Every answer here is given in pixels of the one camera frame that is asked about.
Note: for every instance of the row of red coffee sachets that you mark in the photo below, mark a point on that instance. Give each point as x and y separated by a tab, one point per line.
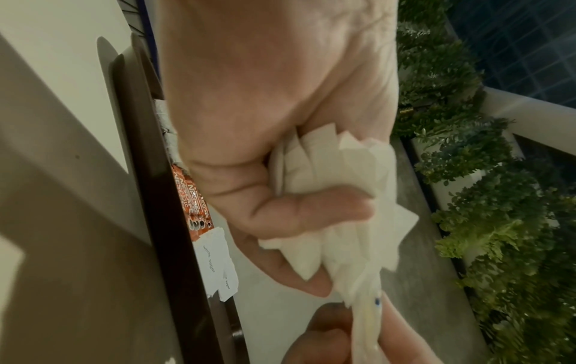
191	209

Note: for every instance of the glass building facade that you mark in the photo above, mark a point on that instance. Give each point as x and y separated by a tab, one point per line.
531	42

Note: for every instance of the square white sugar packet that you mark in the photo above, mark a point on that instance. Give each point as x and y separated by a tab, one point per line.
229	282
366	337

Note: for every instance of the brown plastic tray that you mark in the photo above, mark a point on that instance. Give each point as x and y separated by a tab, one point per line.
157	213

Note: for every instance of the person's right hand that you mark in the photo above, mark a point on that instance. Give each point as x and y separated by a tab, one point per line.
324	341

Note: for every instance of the row of white tea bags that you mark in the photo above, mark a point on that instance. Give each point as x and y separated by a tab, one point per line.
167	142

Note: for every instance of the green plants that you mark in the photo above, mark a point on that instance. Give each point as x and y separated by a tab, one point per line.
495	213

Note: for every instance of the person's left hand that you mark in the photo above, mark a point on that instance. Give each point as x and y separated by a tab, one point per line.
270	71

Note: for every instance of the row of white sugar packets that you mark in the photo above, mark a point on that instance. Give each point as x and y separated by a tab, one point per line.
211	256

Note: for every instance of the white beam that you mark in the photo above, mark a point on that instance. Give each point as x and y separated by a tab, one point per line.
531	113

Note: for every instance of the bundle of white sugar packets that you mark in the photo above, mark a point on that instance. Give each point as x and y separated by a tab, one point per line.
337	167

